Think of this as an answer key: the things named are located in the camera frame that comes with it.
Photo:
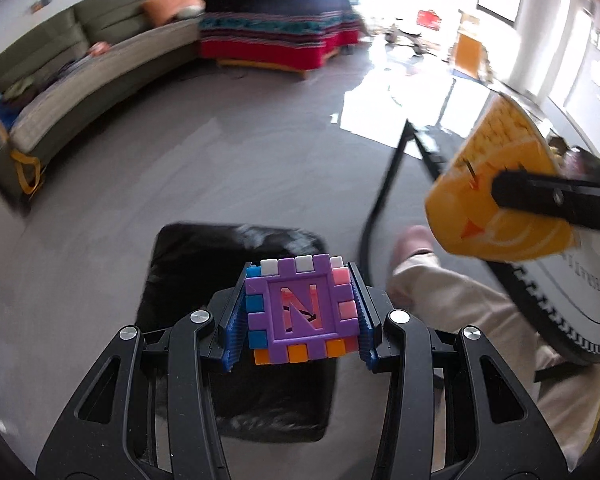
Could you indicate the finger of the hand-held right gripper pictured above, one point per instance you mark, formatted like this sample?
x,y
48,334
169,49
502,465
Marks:
x,y
555,195

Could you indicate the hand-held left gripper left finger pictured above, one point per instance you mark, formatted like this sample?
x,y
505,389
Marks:
x,y
235,340

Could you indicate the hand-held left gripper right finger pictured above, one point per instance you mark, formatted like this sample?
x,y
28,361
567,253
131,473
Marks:
x,y
365,332

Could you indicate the purple puzzle cube toy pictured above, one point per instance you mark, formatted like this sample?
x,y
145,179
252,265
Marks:
x,y
300,310

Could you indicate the black bin bag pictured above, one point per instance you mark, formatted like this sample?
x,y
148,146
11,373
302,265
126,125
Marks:
x,y
190,270

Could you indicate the person's beige trouser leg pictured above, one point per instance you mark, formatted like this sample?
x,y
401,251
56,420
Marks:
x,y
455,310

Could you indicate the person's pink slipper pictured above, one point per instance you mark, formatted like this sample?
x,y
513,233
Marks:
x,y
412,242

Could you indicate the round white table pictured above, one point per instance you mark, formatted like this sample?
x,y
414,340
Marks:
x,y
580,300

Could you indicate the black table leg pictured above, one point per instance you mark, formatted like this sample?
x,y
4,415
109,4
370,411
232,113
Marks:
x,y
387,180

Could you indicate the orange board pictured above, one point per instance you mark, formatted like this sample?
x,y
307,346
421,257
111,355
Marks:
x,y
467,52

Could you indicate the red box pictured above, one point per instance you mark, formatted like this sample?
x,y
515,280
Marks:
x,y
428,18

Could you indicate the green curved sofa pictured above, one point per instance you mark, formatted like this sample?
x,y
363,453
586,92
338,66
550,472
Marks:
x,y
105,70

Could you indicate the small pink cloth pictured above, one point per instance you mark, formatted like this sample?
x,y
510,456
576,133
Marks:
x,y
99,48

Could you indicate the table with striped blanket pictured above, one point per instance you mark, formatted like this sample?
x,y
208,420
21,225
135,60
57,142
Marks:
x,y
280,20

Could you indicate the green cloth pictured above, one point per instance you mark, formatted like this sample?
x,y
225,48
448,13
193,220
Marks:
x,y
22,90

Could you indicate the orange cushion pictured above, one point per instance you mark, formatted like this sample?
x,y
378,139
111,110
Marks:
x,y
172,5

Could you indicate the wooden bed frame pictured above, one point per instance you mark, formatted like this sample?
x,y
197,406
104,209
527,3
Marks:
x,y
260,66

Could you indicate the small wall picture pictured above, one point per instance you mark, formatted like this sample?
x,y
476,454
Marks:
x,y
40,5

